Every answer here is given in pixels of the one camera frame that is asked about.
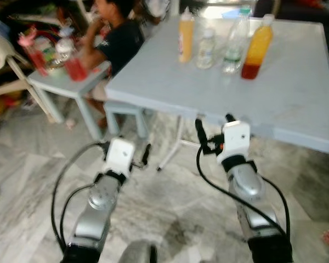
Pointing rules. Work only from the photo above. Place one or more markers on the red plastic cup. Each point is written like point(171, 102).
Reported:
point(75, 69)

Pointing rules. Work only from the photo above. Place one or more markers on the large grey folding table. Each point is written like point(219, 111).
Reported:
point(252, 98)

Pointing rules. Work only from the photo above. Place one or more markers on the small light blue stool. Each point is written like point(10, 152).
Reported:
point(123, 112)

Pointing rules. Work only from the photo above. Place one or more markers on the grey robot leg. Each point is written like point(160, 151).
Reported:
point(138, 253)

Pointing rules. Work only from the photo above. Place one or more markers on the red bottle with pink lid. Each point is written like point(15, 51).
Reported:
point(35, 55)

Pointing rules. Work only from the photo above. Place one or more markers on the white plastic chair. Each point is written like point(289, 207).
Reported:
point(3, 60)

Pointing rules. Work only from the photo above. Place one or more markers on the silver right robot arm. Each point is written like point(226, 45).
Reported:
point(247, 183)

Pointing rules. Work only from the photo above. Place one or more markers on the short clear plastic bottle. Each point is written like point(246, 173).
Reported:
point(205, 52)

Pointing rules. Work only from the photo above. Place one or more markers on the small grey side table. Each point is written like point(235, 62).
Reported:
point(66, 85)

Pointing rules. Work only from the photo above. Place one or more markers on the clear bottle with white cap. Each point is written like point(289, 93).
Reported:
point(64, 50)

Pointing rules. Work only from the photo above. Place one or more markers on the orange and red drink bottle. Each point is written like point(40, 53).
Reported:
point(256, 52)

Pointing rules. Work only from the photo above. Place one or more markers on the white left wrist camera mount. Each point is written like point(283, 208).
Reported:
point(119, 155)

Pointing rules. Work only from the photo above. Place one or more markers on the child in black shirt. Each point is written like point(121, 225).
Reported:
point(120, 44)

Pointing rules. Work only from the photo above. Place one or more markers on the tall clear green-capped bottle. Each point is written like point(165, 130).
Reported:
point(234, 46)

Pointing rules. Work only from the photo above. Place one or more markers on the labelled yellow juice bottle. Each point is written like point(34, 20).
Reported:
point(186, 35)

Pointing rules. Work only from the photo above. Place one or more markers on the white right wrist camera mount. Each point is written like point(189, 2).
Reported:
point(234, 139)

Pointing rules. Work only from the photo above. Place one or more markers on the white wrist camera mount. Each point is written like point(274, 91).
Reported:
point(119, 155)
point(234, 139)

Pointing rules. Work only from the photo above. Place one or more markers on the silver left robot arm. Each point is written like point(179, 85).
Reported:
point(94, 208)

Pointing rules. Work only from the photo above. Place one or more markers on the white metal table leg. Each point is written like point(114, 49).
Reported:
point(178, 145)

